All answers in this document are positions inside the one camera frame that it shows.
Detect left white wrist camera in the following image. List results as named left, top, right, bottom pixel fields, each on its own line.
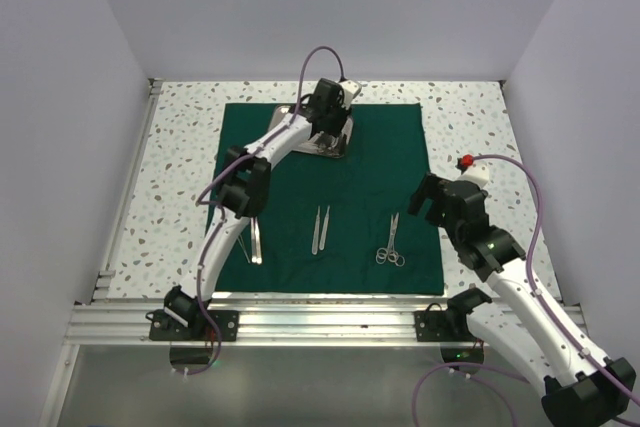
left=339, top=80, right=362, bottom=110

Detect thin steel forceps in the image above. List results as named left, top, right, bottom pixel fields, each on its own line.
left=237, top=234, right=252, bottom=264

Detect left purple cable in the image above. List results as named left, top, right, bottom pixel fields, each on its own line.
left=169, top=47, right=349, bottom=378

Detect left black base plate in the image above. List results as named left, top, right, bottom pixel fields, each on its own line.
left=145, top=309, right=239, bottom=342

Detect purple cable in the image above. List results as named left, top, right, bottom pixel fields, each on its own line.
left=409, top=154, right=640, bottom=427
left=169, top=47, right=349, bottom=378

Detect aluminium rail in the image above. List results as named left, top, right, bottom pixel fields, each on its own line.
left=63, top=296, right=586, bottom=348
left=90, top=78, right=164, bottom=303

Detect green surgical cloth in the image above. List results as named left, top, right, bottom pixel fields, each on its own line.
left=216, top=104, right=444, bottom=295

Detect steel instrument tray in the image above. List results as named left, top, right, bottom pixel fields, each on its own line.
left=294, top=116, right=354, bottom=159

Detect steel scissors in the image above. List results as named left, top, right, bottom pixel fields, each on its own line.
left=388, top=213, right=407, bottom=267

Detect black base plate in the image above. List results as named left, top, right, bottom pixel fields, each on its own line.
left=145, top=309, right=239, bottom=342
left=413, top=304, right=477, bottom=343

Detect aluminium left side rail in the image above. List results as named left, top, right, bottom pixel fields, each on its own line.
left=90, top=78, right=164, bottom=303

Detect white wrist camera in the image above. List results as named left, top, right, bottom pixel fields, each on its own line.
left=339, top=80, right=362, bottom=110
left=456, top=154, right=491, bottom=188

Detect wide steel tweezers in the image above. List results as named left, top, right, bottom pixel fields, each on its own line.
left=251, top=217, right=263, bottom=265

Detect aluminium front rail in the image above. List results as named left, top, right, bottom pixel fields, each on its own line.
left=63, top=296, right=586, bottom=348

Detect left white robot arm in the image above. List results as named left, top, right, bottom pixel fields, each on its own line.
left=163, top=79, right=362, bottom=340

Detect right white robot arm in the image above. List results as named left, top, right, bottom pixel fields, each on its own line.
left=408, top=173, right=636, bottom=426

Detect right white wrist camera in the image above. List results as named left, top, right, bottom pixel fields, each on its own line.
left=456, top=154, right=491, bottom=188

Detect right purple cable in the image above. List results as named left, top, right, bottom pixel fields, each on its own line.
left=409, top=154, right=640, bottom=427

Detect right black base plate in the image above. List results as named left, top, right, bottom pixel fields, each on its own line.
left=413, top=304, right=477, bottom=343

